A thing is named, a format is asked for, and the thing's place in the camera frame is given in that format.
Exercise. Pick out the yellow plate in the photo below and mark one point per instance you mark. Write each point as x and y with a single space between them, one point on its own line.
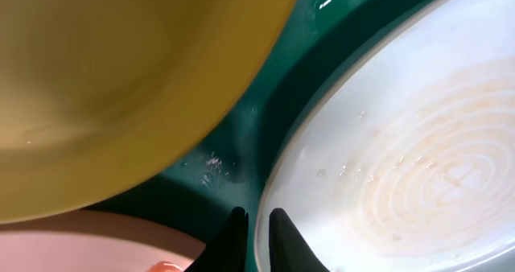
97 96

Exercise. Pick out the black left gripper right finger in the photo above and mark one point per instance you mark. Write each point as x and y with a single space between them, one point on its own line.
287 249

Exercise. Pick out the light blue plate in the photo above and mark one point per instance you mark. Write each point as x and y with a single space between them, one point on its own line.
407 162

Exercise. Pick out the teal serving tray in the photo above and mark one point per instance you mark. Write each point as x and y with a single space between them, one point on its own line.
229 168

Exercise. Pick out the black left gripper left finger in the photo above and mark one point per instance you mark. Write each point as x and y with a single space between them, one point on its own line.
227 251

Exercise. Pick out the pink white plate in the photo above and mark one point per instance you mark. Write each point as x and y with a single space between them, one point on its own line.
94 241

